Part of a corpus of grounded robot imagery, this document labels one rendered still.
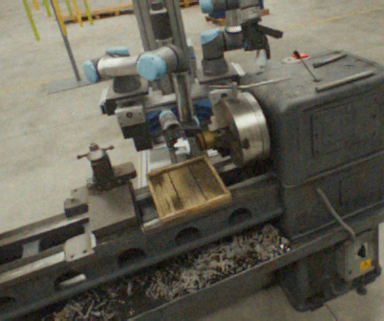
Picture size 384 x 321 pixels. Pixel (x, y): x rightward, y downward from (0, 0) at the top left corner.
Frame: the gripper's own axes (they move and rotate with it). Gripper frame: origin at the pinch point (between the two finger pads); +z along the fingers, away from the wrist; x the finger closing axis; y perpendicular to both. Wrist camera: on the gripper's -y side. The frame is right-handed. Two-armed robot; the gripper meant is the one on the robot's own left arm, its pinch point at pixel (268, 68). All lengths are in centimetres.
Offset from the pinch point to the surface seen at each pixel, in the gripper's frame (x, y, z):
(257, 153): -1.9, 12.2, 33.0
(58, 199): -208, 126, 77
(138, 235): 1, 66, 48
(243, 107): -4.0, 13.0, 13.1
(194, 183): -21, 38, 43
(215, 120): -15.6, 23.0, 17.3
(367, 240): -10, -37, 97
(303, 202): -6, -5, 63
